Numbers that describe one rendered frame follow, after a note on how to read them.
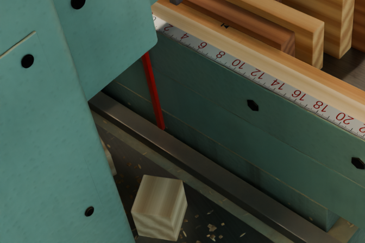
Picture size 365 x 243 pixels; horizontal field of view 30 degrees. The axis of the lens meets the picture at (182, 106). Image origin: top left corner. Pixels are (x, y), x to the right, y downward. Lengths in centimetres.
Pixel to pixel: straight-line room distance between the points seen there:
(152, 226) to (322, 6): 25
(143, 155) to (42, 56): 35
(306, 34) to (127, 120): 23
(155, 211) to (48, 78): 26
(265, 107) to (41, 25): 24
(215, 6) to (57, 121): 26
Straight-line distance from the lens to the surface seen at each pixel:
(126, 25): 49
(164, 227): 63
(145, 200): 62
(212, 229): 65
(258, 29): 60
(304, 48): 61
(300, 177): 60
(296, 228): 63
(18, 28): 37
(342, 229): 65
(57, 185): 44
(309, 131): 54
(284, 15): 60
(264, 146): 60
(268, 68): 56
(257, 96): 55
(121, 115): 73
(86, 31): 46
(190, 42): 59
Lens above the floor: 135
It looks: 47 degrees down
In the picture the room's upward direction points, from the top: 11 degrees counter-clockwise
